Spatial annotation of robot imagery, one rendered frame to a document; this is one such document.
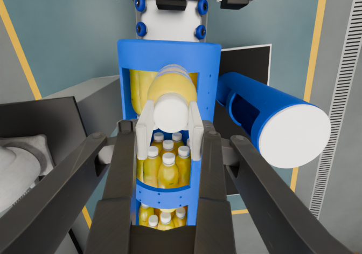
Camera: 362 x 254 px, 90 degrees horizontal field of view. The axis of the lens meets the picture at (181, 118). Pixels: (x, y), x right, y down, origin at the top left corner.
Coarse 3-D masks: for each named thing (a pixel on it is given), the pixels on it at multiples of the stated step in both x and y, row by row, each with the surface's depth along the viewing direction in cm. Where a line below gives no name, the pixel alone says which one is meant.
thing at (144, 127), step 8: (152, 104) 18; (144, 112) 16; (152, 112) 19; (144, 120) 14; (152, 120) 19; (136, 128) 13; (144, 128) 13; (152, 128) 19; (144, 136) 14; (144, 144) 14; (144, 152) 14
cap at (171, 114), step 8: (168, 96) 20; (160, 104) 19; (168, 104) 19; (176, 104) 19; (184, 104) 19; (160, 112) 19; (168, 112) 19; (176, 112) 19; (184, 112) 19; (160, 120) 19; (168, 120) 19; (176, 120) 19; (184, 120) 19; (160, 128) 20; (168, 128) 20; (176, 128) 20
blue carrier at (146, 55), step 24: (120, 48) 44; (144, 48) 39; (168, 48) 38; (192, 48) 39; (216, 48) 44; (120, 72) 50; (192, 72) 41; (216, 72) 47; (192, 168) 52; (144, 192) 54; (168, 192) 53; (192, 192) 56; (192, 216) 60
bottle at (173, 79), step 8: (168, 64) 36; (176, 64) 35; (160, 72) 29; (168, 72) 25; (176, 72) 25; (184, 72) 29; (160, 80) 23; (168, 80) 22; (176, 80) 22; (184, 80) 23; (152, 88) 23; (160, 88) 22; (168, 88) 21; (176, 88) 21; (184, 88) 22; (192, 88) 23; (152, 96) 22; (160, 96) 21; (176, 96) 20; (184, 96) 22; (192, 96) 23
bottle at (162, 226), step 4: (160, 220) 69; (172, 220) 70; (160, 224) 68; (164, 224) 67; (168, 224) 67; (172, 224) 68; (160, 228) 67; (164, 228) 66; (168, 228) 66; (172, 228) 68
